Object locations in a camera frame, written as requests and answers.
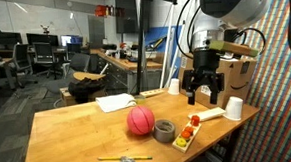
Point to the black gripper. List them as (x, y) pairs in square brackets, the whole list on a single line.
[(206, 62)]

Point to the pink basketball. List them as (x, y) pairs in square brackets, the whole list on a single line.
[(140, 120)]

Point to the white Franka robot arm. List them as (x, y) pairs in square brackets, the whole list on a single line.
[(235, 3)]

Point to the white paper cup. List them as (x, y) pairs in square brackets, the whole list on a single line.
[(174, 86), (233, 109)]

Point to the white foam block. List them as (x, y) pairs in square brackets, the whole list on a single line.
[(207, 114)]

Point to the cardboard shipping box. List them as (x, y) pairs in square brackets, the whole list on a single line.
[(238, 76)]

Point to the red cylinder peg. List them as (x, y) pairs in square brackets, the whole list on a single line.
[(195, 120)]

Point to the orange triangle piece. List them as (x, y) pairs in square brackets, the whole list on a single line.
[(189, 129)]

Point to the wooden block with holes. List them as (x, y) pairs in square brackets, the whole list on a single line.
[(152, 92)]

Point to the white leaning tube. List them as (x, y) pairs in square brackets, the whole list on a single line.
[(167, 46)]

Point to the orange round piece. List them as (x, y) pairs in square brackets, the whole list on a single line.
[(185, 135)]

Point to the wooden shape sorter board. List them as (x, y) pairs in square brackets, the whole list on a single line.
[(189, 143)]

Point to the grey tape roll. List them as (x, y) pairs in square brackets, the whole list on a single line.
[(163, 134)]

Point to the blue board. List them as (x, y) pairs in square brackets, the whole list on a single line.
[(158, 35)]

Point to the multicolour striped backdrop panel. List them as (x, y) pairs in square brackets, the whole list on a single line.
[(280, 100)]

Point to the wooden top workbench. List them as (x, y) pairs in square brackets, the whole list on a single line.
[(118, 70)]

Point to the white paper sheet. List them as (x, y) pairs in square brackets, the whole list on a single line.
[(115, 102)]

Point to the yellow pencil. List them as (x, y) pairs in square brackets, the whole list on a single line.
[(123, 158)]

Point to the round wooden stool top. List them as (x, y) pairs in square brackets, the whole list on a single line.
[(88, 75)]

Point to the black bag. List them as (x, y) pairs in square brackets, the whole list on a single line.
[(84, 89)]

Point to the red box on shelf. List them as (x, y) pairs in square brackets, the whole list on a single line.
[(100, 10)]

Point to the grey office chair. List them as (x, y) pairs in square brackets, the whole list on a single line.
[(77, 63)]

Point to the wooden crate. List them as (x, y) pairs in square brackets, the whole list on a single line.
[(65, 96)]

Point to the lit blue monitor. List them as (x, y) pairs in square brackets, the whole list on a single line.
[(70, 39)]

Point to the black office chair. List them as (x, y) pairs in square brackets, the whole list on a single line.
[(21, 60), (44, 56)]

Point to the wide black monitor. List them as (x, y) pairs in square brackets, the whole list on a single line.
[(1, 38)]

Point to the wrist camera on wooden mount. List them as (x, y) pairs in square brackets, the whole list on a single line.
[(234, 48)]

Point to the black camera stand pole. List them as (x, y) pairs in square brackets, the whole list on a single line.
[(139, 41)]

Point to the black wall screen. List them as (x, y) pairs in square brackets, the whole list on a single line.
[(127, 12)]

